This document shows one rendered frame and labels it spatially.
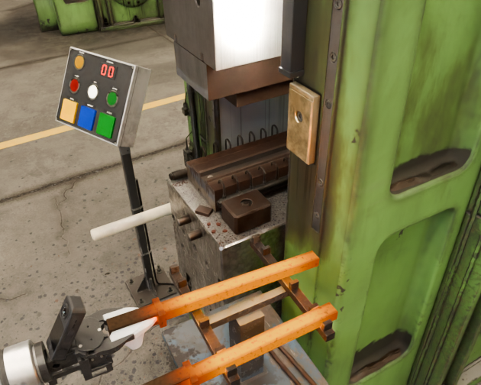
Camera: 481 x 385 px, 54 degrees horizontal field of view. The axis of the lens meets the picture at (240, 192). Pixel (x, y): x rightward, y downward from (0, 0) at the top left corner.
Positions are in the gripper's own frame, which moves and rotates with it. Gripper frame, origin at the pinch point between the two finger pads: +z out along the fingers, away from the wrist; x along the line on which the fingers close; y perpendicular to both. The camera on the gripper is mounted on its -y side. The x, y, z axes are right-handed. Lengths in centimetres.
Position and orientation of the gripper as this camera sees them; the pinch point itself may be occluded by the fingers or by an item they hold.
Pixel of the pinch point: (148, 314)
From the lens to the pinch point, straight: 92.9
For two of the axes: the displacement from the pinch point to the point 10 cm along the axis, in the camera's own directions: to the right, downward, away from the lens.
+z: 9.0, -2.7, 3.5
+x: 4.4, 5.4, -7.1
